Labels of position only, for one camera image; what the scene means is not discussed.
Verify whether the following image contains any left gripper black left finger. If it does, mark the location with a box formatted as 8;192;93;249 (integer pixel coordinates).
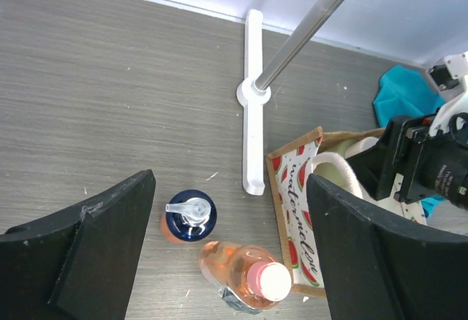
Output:
1;169;156;319

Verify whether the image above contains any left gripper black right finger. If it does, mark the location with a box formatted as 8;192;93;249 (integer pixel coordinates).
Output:
306;174;467;319

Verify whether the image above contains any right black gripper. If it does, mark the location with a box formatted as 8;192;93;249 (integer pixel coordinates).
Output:
347;115;467;210

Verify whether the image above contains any green bottle cream cap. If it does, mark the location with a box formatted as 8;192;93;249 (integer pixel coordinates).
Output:
314;137;379;185

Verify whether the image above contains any blue pump bottle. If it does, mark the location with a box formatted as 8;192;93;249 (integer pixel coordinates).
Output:
160;189;217;243

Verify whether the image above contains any pink cap clear bottle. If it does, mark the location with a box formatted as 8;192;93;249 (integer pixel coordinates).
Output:
199;240;292;315

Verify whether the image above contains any brown canvas tote bag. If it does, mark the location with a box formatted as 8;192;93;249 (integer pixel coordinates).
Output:
265;126;429;298

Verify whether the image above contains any teal t-shirt on hanger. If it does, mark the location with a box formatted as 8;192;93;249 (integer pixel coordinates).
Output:
371;64;448;216

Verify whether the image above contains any white metal clothes rack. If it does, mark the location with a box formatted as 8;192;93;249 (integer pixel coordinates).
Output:
236;0;345;196

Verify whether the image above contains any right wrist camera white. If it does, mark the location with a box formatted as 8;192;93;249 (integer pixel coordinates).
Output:
427;51;467;137

